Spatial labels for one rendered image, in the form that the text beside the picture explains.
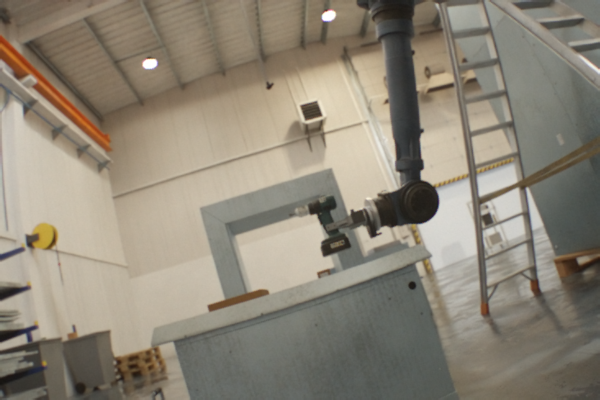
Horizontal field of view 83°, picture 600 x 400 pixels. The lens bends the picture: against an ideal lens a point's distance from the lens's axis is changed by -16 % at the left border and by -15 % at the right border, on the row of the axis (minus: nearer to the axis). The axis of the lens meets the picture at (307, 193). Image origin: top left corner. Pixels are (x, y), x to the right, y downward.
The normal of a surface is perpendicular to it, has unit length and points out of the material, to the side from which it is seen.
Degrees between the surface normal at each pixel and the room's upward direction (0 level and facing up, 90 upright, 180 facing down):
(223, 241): 90
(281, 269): 90
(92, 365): 95
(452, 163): 90
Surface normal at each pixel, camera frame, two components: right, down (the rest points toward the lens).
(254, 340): 0.09, -0.28
